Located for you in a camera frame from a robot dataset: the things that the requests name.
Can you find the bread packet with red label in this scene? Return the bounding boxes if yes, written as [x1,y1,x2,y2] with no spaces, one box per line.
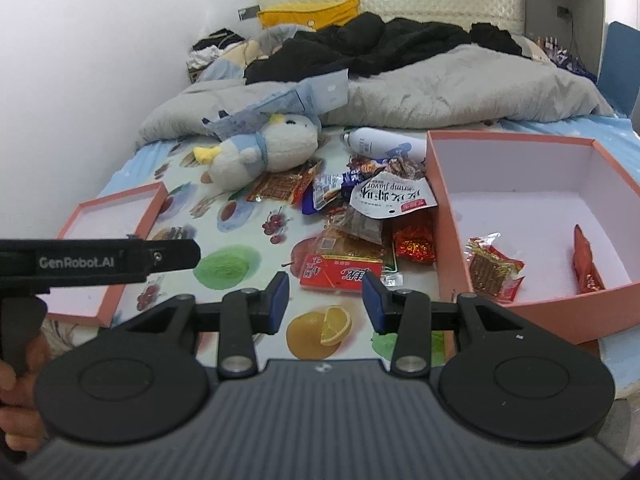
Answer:
[299,230,401,293]

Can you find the small red foil packet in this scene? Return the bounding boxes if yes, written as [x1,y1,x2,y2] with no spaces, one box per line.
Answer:
[393,236,437,265]

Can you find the brown red snack packet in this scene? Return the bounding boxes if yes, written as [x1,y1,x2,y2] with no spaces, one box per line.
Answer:
[347,154,427,181]

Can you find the black clothes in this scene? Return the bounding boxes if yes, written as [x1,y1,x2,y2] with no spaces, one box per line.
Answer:
[243,12,523,86]

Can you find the white spray bottle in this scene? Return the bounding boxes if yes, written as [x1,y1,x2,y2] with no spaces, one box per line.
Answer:
[341,127,428,158]

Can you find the blue chair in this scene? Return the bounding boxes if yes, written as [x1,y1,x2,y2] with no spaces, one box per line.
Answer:
[597,21,640,133]

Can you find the pink box lid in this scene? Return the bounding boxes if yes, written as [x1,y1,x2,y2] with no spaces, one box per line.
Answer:
[42,181,169,326]

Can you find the white blue plush toy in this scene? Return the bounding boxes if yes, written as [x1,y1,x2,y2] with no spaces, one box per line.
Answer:
[193,112,321,192]

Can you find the white snack packet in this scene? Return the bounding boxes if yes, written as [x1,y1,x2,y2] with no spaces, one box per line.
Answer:
[348,171,438,219]

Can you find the grey blanket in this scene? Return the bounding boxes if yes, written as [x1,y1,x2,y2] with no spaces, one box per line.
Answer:
[137,42,616,148]

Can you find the blue snack packet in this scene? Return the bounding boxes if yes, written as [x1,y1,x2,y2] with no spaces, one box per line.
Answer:
[301,170,363,215]

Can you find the orange spicy strip packet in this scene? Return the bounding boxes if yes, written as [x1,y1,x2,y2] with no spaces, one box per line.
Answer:
[245,160,323,206]

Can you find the fruit print bed sheet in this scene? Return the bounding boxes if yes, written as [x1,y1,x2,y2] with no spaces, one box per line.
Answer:
[42,110,640,411]

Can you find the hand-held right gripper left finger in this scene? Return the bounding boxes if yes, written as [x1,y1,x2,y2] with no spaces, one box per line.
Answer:
[107,271,291,380]

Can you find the red packet with brown strips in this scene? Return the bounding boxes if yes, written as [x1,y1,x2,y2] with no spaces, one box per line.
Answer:
[465,232,526,303]

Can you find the clear plastic snack packet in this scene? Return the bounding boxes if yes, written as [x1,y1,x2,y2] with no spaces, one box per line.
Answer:
[325,207,386,246]

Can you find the plain red snack packet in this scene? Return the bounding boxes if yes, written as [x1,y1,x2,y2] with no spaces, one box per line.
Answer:
[571,224,606,295]

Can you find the light blue paper bag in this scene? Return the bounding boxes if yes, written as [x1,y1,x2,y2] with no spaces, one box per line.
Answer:
[201,71,349,138]

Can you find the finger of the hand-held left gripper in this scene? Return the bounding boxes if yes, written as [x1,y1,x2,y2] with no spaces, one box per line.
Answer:
[144,238,202,282]

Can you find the person's left hand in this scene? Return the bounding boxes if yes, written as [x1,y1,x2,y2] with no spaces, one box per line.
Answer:
[0,332,52,461]

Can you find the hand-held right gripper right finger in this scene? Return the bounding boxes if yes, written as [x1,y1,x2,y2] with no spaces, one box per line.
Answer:
[361,274,538,378]

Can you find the yellow pillow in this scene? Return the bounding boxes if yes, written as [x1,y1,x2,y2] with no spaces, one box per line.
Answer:
[257,0,361,30]

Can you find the pink cardboard box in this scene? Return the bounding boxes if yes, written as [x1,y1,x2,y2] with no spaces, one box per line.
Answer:
[426,130,640,346]

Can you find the pile of clothes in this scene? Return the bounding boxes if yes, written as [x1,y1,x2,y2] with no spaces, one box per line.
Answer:
[186,30,246,83]

